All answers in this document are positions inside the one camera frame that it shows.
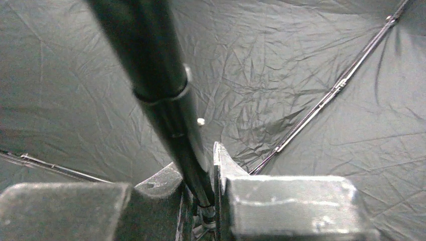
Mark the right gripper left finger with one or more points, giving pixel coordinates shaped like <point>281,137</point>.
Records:
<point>93,210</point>

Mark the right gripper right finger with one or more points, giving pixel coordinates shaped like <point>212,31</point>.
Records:
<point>262,207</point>

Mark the pink and black folding umbrella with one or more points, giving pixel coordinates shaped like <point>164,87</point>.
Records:
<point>258,67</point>

